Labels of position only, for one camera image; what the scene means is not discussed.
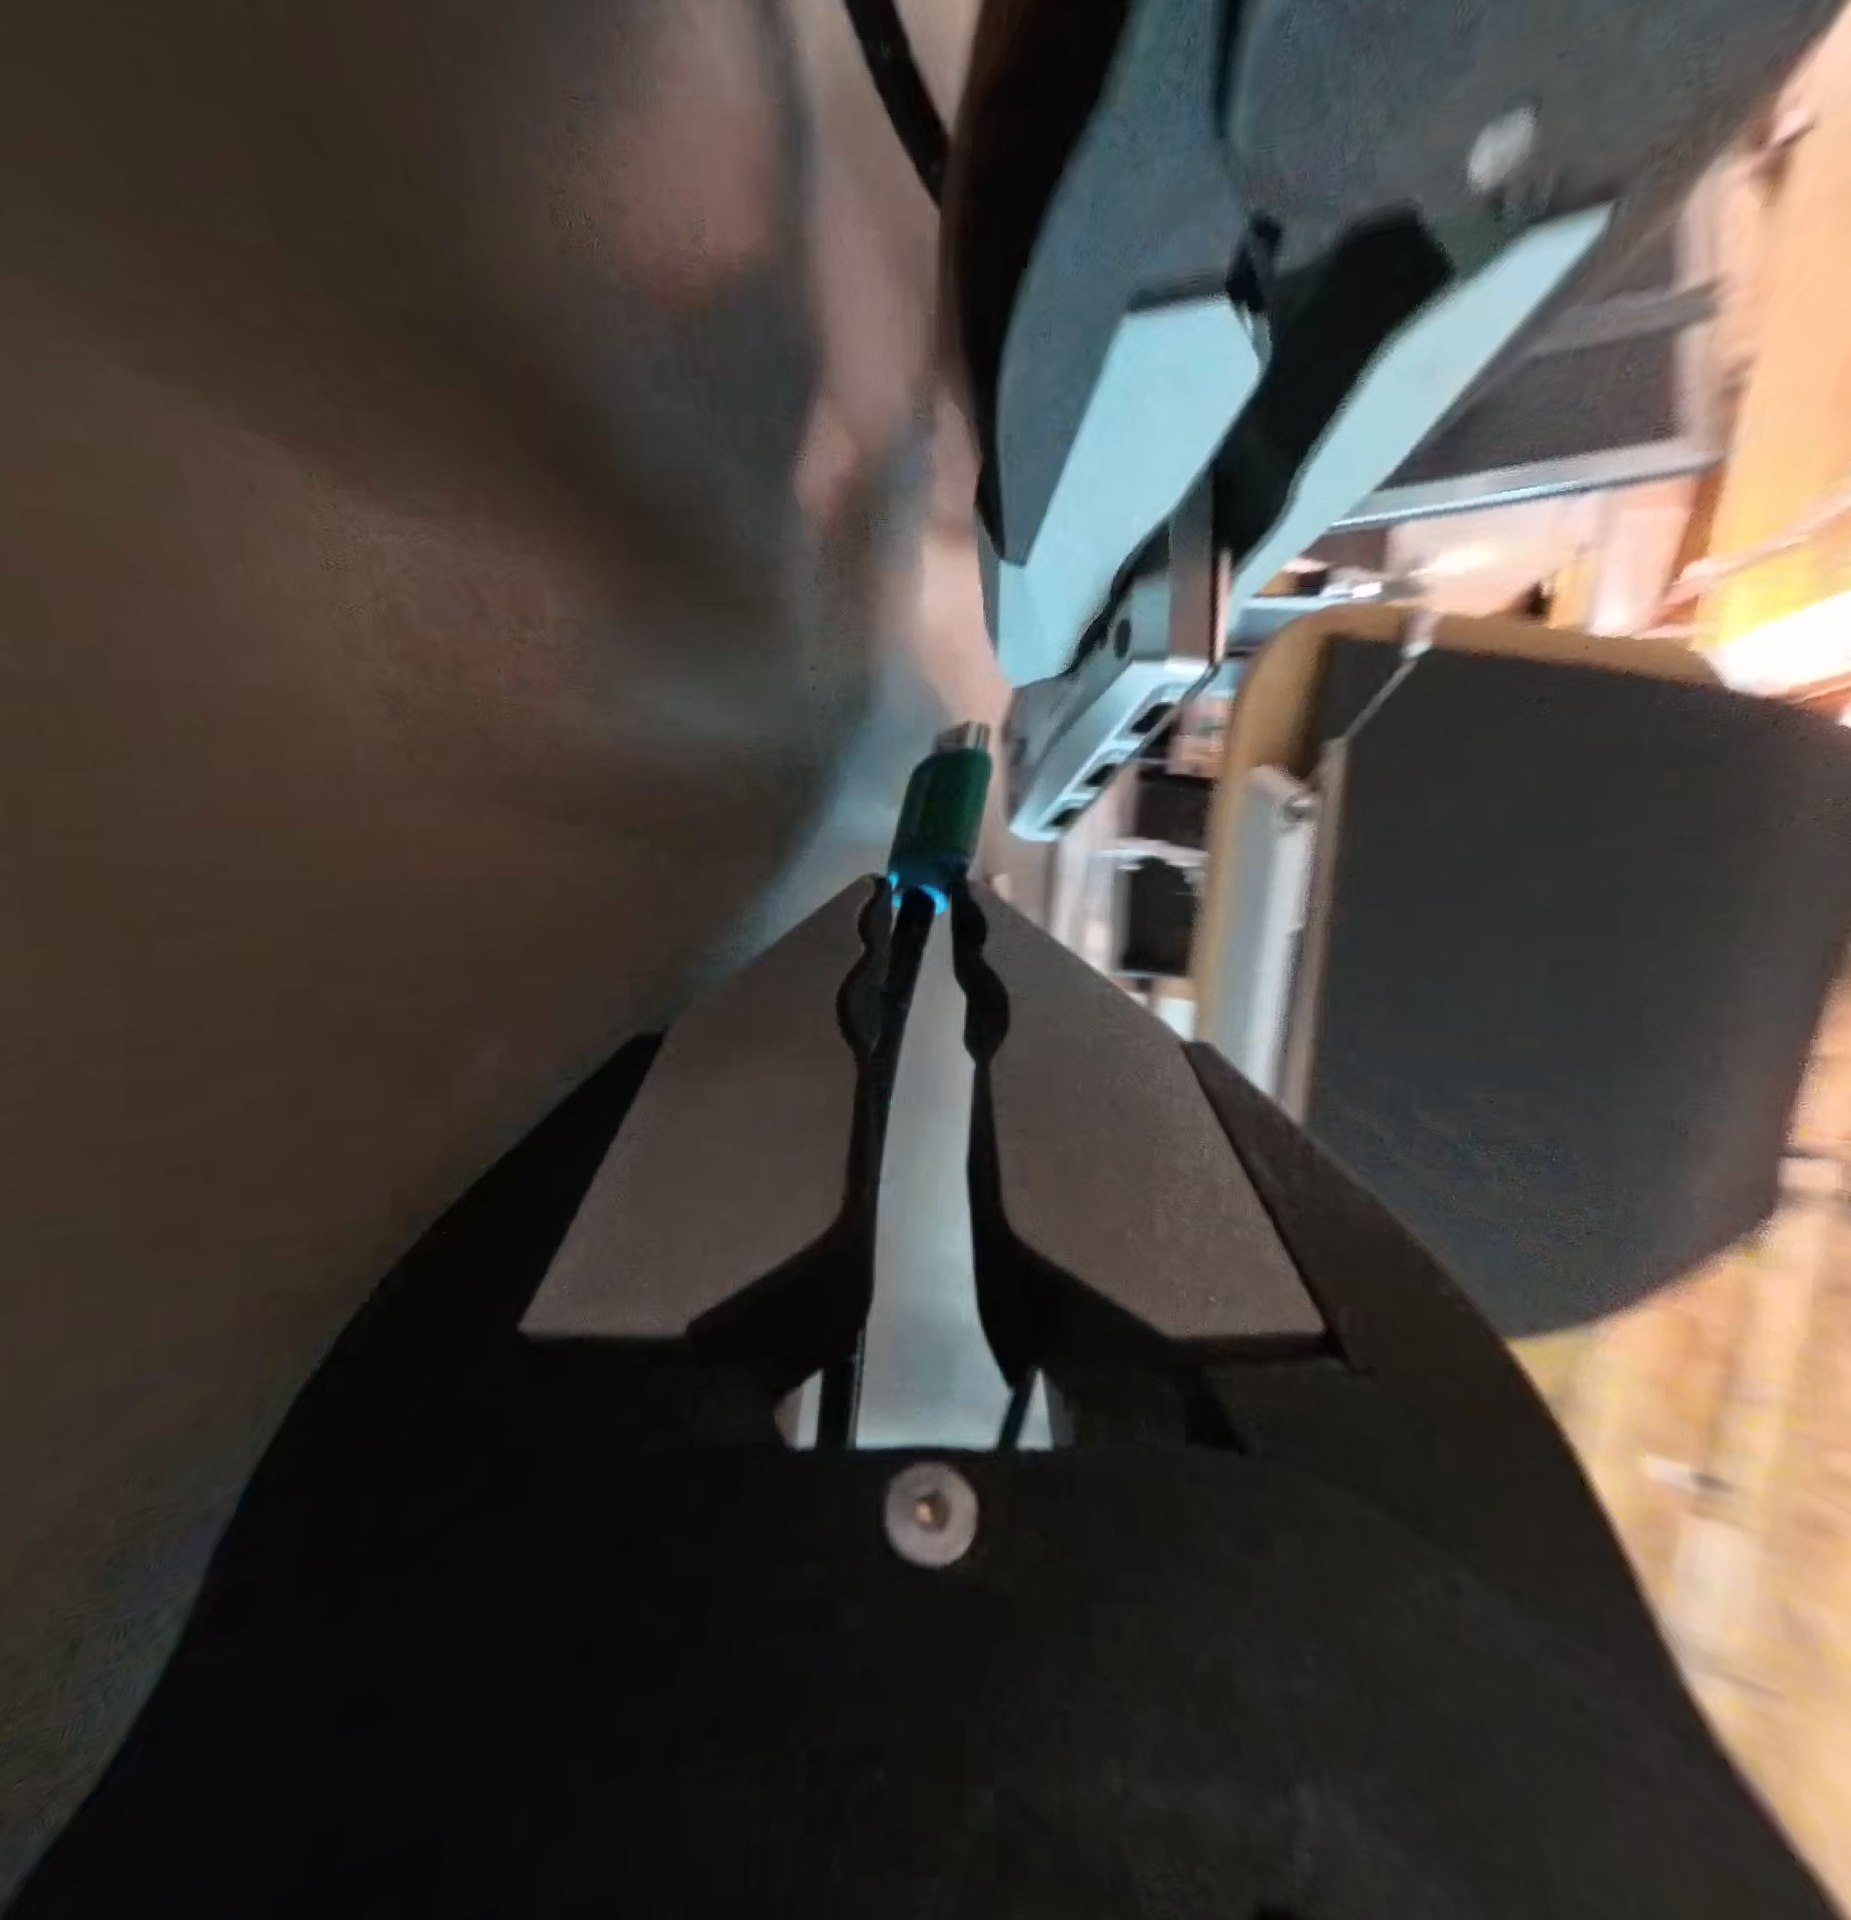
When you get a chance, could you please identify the black braided HDMI cable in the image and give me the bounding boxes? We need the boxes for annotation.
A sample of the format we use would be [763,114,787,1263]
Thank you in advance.
[811,899,933,1452]

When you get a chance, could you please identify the black covered computer monitor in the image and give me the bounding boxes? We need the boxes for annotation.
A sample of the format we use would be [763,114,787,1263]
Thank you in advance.
[1204,600,1834,1344]

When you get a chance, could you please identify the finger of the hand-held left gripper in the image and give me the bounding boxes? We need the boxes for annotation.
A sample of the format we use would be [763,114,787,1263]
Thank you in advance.
[990,287,1272,695]
[1220,204,1620,605]

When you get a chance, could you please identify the black HDMI switch box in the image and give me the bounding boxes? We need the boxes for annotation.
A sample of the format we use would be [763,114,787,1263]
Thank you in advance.
[1007,600,1232,844]

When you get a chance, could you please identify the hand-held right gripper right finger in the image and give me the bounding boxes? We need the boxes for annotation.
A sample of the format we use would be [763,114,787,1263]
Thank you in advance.
[955,882,1328,1366]

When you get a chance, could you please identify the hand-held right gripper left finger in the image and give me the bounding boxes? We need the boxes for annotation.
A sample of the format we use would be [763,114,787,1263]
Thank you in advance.
[518,878,891,1359]

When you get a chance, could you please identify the black switch cable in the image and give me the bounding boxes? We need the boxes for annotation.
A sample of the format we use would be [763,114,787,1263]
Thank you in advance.
[840,0,959,204]

